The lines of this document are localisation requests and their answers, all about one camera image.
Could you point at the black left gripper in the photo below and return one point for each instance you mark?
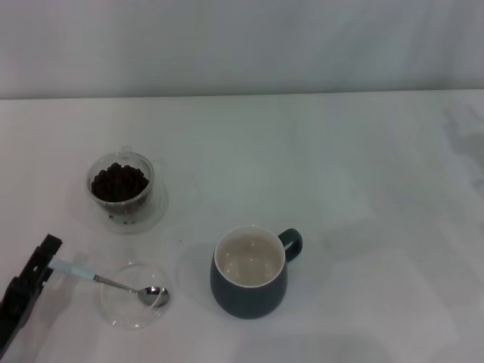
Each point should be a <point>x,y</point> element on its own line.
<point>17,302</point>

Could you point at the round clear glass lid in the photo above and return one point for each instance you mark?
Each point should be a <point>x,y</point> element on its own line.
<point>121,307</point>

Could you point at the clear glass cup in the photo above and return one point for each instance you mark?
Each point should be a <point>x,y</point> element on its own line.
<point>148,191</point>

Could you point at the clear glass saucer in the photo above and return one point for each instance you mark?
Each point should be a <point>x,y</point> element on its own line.
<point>159,211</point>

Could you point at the dark mug white inside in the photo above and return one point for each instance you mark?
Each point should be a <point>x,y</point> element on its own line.
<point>246,298</point>

